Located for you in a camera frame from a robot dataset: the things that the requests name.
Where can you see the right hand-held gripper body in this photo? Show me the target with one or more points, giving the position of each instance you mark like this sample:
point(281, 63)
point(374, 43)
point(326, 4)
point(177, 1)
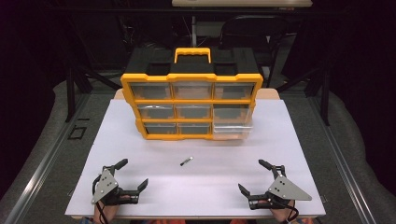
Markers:
point(288, 189)

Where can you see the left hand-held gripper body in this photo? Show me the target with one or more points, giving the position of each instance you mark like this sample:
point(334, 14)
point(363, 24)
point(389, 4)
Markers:
point(105, 186)

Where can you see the pulled-out clear plastic drawer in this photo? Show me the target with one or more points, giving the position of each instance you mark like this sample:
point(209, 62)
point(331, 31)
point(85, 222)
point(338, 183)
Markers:
point(232, 131)

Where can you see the small black white marker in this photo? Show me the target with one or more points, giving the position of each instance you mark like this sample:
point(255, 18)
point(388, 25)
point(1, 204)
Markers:
point(186, 161)

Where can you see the yellow black drawer organizer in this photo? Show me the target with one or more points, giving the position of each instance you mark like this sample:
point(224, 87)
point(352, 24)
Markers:
point(191, 77)

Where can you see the person's left hand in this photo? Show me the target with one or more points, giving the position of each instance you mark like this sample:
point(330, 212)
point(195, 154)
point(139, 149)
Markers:
point(115, 207)

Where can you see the person's right hand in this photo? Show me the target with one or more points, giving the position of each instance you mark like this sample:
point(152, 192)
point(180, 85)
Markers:
point(278, 212)

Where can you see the set of closed clear drawers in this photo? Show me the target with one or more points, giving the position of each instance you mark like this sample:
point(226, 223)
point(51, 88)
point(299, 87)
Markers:
point(151, 90)

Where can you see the black metal stand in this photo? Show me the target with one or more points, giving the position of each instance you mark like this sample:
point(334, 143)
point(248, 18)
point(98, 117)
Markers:
point(71, 93)
point(325, 93)

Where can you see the black folding chair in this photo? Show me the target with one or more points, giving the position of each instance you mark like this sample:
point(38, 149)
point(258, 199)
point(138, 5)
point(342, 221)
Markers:
point(249, 34)

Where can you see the metal floor rail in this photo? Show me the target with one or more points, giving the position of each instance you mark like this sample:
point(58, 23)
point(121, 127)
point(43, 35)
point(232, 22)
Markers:
point(46, 158)
point(342, 161)

